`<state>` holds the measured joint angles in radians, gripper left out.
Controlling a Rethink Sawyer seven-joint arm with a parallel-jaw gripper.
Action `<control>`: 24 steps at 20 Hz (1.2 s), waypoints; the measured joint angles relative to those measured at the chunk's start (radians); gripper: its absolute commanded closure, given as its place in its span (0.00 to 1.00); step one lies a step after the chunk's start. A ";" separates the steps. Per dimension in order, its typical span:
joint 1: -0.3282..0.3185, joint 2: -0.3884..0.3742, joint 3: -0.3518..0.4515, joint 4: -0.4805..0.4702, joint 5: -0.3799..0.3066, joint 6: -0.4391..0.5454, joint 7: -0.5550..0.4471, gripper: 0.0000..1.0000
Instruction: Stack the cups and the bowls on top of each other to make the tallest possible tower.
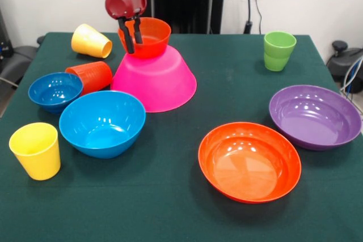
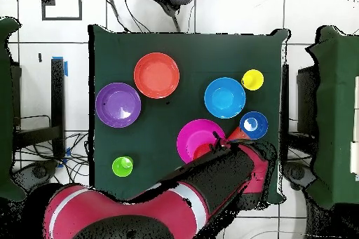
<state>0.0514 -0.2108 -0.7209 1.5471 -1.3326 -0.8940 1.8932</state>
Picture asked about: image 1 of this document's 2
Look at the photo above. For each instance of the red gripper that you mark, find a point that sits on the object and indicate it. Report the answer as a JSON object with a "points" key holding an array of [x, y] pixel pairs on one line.
{"points": [[122, 5]]}

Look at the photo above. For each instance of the small orange bowl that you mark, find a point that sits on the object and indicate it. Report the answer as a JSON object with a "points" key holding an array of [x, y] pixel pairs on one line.
{"points": [[154, 43]]}

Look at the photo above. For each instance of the golden yellow plastic cup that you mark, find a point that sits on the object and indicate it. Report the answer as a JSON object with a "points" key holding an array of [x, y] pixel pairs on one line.
{"points": [[88, 40]]}

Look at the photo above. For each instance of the pink plastic bowl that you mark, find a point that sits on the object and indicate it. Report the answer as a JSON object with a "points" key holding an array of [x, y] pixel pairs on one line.
{"points": [[158, 83]]}

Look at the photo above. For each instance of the red-orange plastic cup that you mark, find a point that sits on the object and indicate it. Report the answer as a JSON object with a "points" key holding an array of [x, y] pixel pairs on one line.
{"points": [[93, 76]]}

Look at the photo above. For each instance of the small dark blue bowl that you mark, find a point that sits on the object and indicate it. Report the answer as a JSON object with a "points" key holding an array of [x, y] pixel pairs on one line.
{"points": [[55, 93]]}

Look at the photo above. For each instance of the light blue plastic bowl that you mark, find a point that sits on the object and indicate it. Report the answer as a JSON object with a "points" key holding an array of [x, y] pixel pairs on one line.
{"points": [[102, 128]]}

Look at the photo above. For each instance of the green plastic cup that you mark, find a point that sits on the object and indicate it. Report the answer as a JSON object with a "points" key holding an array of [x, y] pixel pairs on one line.
{"points": [[279, 55]]}

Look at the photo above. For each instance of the lemon yellow plastic cup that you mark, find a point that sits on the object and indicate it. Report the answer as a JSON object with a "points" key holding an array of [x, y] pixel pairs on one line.
{"points": [[37, 157]]}

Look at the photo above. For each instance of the large shallow orange bowl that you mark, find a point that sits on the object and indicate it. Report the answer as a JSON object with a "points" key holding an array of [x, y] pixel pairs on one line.
{"points": [[249, 165]]}

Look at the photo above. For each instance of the dark green tablecloth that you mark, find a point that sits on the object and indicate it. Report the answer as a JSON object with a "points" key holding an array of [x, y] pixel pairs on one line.
{"points": [[198, 210]]}

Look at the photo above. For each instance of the purple plastic bowl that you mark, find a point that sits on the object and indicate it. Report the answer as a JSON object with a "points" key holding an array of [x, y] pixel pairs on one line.
{"points": [[314, 117]]}

